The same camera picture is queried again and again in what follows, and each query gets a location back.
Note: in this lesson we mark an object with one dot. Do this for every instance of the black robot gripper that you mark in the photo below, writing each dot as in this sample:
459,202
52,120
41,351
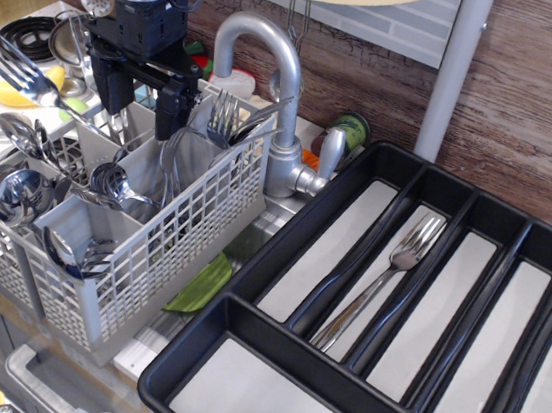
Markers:
144,39

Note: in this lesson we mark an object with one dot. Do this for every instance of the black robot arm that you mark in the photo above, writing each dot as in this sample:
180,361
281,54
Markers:
143,41

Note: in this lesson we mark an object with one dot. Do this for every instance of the steel forks cluster in basket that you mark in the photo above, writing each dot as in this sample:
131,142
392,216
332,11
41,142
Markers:
226,129

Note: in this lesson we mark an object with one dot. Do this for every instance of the large steel fork leaning left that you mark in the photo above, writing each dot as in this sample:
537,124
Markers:
26,77

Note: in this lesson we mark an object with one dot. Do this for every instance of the grey plastic cutlery basket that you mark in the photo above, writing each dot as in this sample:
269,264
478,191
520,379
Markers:
157,252

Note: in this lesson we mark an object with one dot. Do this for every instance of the steel ladle spoon in basket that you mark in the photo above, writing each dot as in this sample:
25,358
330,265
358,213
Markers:
25,195

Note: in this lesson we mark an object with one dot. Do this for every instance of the steel fork in tray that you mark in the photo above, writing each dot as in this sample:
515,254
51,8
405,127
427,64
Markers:
414,246

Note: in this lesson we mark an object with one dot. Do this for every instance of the black cutlery tray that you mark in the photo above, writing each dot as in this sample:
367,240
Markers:
468,330

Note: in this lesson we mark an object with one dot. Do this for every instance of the red toy vegetable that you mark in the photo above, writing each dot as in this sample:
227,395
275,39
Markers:
198,52

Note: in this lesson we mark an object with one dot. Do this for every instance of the steel pot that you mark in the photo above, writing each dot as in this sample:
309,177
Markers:
69,43

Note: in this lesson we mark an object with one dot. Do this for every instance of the black stove burner coil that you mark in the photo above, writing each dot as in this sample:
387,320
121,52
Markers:
31,35

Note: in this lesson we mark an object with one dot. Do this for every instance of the silver kitchen faucet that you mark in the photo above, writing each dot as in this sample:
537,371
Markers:
286,173

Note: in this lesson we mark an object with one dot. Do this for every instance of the green leaf toy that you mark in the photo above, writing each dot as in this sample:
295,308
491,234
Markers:
203,287

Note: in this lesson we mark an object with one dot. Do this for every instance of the grey metal pole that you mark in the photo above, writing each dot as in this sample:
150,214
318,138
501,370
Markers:
470,23

